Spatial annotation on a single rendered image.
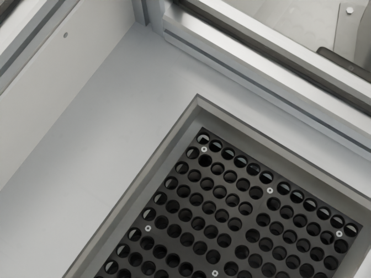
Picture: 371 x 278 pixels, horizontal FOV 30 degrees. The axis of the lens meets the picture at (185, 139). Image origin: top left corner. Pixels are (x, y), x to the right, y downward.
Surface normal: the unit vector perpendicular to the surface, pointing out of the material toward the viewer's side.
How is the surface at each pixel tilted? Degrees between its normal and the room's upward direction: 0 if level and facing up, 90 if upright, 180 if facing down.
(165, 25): 90
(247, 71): 90
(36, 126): 90
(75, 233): 0
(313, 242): 0
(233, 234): 0
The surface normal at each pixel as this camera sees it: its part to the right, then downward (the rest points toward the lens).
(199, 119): -0.04, -0.35
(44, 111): 0.82, 0.52
